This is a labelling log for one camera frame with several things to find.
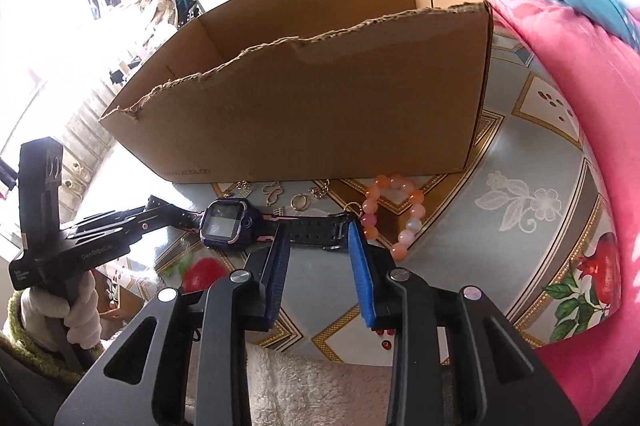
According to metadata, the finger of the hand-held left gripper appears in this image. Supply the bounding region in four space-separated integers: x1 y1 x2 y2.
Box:
75 221 201 257
62 194 181 231

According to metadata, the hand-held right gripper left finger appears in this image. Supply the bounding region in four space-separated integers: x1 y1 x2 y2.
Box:
54 222 292 426

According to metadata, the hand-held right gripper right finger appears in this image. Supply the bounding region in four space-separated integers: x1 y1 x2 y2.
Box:
347 221 583 426

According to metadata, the black and purple smartwatch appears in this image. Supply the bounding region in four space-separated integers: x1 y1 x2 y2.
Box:
175 198 359 253

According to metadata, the brown cardboard box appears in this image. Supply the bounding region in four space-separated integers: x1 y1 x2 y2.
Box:
99 0 493 183

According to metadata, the person's left hand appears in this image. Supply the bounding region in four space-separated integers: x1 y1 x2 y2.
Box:
27 276 99 348

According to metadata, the gold looped pendant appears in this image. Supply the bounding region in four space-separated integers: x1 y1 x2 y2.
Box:
262 182 284 207

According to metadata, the balcony railing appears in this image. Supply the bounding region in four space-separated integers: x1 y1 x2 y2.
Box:
57 70 133 211

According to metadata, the printed tablecloth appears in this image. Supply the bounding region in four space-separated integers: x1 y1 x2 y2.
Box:
97 13 623 364

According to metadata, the white fleece garment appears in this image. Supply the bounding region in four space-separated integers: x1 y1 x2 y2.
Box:
182 343 396 426

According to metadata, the wheelchair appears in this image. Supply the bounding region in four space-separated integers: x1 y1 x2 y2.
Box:
175 0 204 26

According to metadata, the pink floral blanket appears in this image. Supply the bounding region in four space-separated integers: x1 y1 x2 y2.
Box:
432 0 640 426

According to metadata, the orange bead bracelet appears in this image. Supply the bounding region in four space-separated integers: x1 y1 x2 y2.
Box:
361 174 427 261

